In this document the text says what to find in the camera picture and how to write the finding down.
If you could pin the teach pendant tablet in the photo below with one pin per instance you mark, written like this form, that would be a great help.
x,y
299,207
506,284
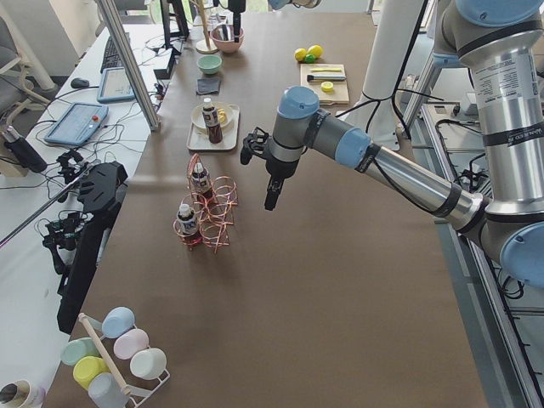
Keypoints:
x,y
77,125
114,86

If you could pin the pale green cup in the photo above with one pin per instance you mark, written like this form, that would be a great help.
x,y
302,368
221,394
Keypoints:
x,y
77,349

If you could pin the ring pastry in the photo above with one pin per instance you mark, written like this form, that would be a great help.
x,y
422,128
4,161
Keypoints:
x,y
223,117

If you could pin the metal muddler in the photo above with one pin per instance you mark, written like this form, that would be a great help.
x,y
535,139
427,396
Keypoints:
x,y
323,77

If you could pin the wooden cutting board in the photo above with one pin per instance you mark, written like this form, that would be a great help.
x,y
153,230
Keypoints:
x,y
340,95

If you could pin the white plate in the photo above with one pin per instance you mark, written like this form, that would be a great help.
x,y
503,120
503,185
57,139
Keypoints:
x,y
197,119

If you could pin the copper wire bottle rack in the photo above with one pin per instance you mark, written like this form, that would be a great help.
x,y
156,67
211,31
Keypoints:
x,y
217,215

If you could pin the metal ice scoop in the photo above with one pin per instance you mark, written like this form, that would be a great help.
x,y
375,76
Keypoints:
x,y
224,33

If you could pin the paper cup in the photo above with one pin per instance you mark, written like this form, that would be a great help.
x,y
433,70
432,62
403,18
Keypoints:
x,y
22,394

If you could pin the computer mouse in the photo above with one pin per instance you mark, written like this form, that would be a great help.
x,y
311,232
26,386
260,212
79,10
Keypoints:
x,y
79,83

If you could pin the yellow plastic knife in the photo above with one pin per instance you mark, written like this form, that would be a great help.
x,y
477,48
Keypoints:
x,y
326,69

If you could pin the pink bowl with ice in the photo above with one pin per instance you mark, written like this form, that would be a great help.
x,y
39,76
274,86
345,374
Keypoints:
x,y
227,47

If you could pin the tea bottle dark red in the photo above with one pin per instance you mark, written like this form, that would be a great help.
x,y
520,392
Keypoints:
x,y
210,117

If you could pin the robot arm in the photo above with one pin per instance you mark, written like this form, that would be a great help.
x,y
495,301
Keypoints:
x,y
279,4
494,40

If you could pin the aluminium frame post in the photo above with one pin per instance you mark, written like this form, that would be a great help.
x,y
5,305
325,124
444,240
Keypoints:
x,y
113,22

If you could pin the wooden cup tree stand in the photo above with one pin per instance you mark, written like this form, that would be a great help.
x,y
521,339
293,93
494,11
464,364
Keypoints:
x,y
205,45

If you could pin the half lemon slice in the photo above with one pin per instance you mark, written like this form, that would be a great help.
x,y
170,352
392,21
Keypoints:
x,y
327,87

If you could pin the grey folded cloth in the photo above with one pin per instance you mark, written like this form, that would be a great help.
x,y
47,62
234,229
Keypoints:
x,y
208,85

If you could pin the green lime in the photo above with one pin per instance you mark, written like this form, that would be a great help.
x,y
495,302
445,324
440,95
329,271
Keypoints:
x,y
309,59

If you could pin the white serving tray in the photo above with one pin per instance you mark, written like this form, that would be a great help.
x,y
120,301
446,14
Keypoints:
x,y
198,139

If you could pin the yellow lemon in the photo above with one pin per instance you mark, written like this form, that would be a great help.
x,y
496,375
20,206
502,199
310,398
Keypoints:
x,y
315,50
300,54

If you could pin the yellow cup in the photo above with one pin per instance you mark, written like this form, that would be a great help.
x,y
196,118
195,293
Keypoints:
x,y
87,369

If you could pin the white cup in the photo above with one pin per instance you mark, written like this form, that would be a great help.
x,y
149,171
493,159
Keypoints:
x,y
148,364

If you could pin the grey blue cup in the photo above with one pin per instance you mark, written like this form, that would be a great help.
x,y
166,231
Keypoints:
x,y
105,392

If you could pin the black thermos bottle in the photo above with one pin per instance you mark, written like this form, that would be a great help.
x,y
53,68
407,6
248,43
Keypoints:
x,y
25,154

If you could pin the tea bottle in rack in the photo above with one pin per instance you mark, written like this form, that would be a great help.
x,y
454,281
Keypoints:
x,y
188,225

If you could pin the black keyboard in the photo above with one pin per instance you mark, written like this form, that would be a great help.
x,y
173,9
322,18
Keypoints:
x,y
111,58

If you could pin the pink cup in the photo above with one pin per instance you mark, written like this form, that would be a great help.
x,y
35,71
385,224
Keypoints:
x,y
130,343

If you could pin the white wire cup rack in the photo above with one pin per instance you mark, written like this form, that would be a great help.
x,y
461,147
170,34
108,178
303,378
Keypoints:
x,y
141,389

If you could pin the wooden rack rod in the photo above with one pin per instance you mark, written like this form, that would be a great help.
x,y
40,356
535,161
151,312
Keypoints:
x,y
89,328

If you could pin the mint green bowl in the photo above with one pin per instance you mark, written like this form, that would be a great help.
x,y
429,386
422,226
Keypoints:
x,y
209,64

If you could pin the black stand frame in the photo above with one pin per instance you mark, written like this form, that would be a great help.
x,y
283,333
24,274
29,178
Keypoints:
x,y
98,194

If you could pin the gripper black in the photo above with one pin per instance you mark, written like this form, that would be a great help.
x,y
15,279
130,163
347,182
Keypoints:
x,y
280,169
230,14

